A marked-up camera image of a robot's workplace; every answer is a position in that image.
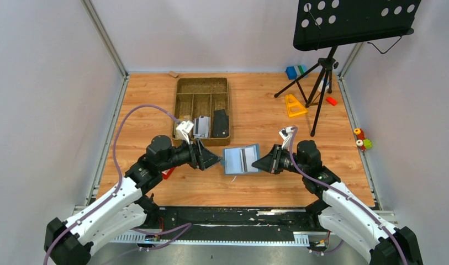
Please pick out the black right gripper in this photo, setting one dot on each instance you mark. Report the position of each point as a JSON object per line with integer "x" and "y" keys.
{"x": 270, "y": 163}

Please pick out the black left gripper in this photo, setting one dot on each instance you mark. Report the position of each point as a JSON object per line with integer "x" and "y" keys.
{"x": 200, "y": 157}

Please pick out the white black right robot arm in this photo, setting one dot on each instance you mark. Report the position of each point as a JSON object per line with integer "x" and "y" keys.
{"x": 377, "y": 240}

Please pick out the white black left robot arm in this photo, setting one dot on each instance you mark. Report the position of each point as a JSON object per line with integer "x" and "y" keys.
{"x": 123, "y": 207}

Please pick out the white card in tray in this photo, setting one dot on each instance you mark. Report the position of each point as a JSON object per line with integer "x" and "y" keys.
{"x": 201, "y": 127}

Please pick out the tan cards in tray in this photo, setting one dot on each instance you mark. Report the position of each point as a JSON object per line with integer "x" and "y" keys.
{"x": 182, "y": 118}

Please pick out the black wallet in tray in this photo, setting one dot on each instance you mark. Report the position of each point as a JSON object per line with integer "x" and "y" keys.
{"x": 220, "y": 125}

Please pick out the red flat toy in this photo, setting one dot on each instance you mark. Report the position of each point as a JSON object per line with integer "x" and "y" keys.
{"x": 166, "y": 173}

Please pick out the woven compartment tray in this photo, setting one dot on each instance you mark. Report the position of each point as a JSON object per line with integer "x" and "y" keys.
{"x": 201, "y": 97}

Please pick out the yellow triangular toy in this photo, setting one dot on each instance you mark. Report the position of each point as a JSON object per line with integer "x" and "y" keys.
{"x": 294, "y": 107}

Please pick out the red block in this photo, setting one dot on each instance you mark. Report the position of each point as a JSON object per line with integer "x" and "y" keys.
{"x": 332, "y": 101}

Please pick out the small cardboard scrap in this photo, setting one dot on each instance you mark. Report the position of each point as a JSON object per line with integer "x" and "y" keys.
{"x": 173, "y": 74}

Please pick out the blue green block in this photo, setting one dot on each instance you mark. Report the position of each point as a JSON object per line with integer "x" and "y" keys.
{"x": 293, "y": 72}

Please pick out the colourful toy stack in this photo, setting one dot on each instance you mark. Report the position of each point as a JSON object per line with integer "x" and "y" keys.
{"x": 361, "y": 141}

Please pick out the black music stand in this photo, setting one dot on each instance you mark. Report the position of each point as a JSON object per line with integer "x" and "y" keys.
{"x": 330, "y": 24}

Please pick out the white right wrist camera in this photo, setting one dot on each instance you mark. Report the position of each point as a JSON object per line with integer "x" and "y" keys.
{"x": 287, "y": 136}

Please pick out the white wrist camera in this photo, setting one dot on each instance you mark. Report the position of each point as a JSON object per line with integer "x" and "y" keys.
{"x": 287, "y": 136}
{"x": 183, "y": 130}

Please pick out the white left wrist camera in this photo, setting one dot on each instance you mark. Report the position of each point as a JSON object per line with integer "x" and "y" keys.
{"x": 183, "y": 130}

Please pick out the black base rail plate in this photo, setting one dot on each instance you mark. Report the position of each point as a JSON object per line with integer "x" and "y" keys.
{"x": 227, "y": 223}

